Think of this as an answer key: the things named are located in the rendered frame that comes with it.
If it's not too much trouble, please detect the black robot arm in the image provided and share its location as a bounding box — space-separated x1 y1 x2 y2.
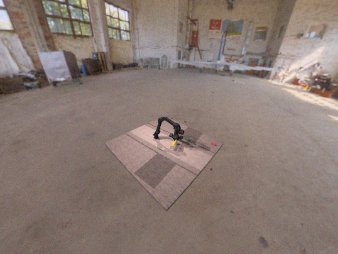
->
153 117 184 140

